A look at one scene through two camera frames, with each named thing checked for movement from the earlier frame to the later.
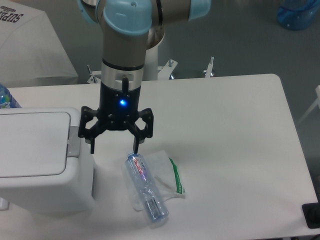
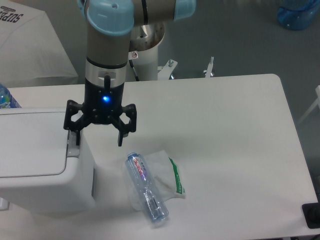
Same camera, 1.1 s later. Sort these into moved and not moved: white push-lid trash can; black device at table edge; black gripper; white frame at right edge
Moved: black gripper
Not moved: black device at table edge; white frame at right edge; white push-lid trash can
